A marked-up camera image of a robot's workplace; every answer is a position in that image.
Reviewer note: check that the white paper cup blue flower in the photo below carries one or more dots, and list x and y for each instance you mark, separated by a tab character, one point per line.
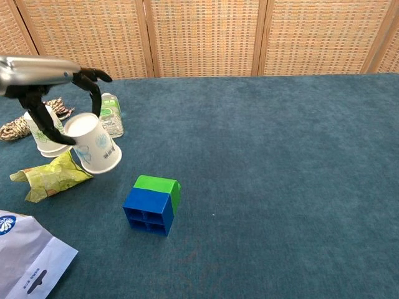
99	149

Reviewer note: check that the yellow green snack packet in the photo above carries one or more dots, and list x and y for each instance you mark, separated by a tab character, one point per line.
46	180

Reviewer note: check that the blue toy building brick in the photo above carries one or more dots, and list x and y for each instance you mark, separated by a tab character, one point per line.
149	202

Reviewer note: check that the white paper cup green leaves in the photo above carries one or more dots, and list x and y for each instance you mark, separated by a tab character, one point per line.
42	140

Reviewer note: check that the woven bamboo folding screen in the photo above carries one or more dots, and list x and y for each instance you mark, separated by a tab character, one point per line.
199	37

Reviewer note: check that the teal carpet table cover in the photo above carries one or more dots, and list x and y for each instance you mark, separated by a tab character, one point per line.
249	171

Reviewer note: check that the white resealable snack bag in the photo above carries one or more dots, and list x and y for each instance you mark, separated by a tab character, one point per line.
22	258

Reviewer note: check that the green toy building brick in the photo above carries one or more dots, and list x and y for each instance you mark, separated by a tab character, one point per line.
154	183

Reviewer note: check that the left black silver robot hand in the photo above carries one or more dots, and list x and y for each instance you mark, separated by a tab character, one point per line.
31	73

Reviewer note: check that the clear plastic water bottle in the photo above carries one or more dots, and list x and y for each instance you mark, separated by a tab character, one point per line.
113	124

